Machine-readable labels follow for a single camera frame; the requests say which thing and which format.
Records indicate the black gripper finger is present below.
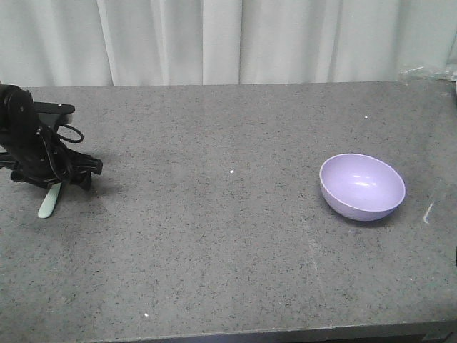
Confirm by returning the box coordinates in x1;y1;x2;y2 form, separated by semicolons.
11;170;64;189
69;151;103;189

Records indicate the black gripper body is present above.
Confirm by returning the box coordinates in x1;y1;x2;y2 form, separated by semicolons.
1;85;71;182

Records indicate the mint green plastic spoon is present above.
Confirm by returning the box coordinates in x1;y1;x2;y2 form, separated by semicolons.
38;183;62;219

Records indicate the purple plastic bowl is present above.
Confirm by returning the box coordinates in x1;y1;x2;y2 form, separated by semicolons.
319;154;406;222

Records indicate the white curtain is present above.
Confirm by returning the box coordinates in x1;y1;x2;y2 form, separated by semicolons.
1;1;456;86

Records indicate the clear plastic bag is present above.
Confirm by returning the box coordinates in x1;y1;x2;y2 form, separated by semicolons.
399;64;456;82

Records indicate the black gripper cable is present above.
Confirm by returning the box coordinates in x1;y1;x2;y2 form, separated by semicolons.
53;124;84;143

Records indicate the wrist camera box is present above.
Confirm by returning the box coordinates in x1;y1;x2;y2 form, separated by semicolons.
34;102;76;131

